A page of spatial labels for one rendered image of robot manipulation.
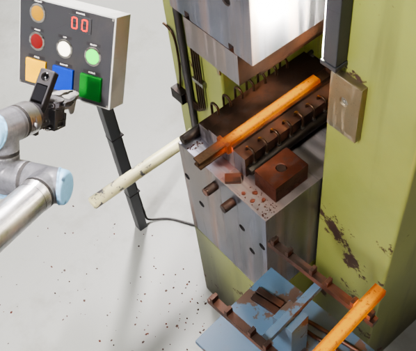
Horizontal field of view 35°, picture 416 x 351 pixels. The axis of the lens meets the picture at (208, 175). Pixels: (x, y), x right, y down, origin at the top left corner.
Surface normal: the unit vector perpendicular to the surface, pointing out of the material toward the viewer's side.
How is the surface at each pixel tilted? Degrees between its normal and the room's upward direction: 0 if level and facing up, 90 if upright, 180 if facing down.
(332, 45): 90
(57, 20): 60
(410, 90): 90
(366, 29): 90
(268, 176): 0
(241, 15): 90
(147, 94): 0
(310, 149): 0
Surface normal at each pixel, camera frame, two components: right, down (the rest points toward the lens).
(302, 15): 0.63, 0.58
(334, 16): -0.76, 0.55
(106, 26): -0.41, 0.34
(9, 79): -0.09, -0.60
